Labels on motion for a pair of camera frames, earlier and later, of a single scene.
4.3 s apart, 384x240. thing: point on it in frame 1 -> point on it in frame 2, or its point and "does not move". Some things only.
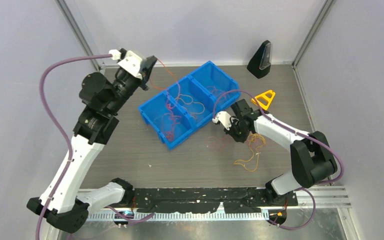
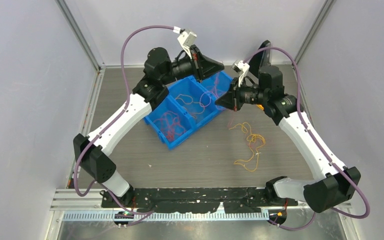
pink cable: x=169 y=120 -> x=207 y=99
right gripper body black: x=237 y=131 -> x=239 y=94
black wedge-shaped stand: x=259 y=64 does not move
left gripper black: x=146 y=71 -> x=203 y=66
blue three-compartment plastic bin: x=189 y=104 does not move
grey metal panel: x=183 y=200 does not move
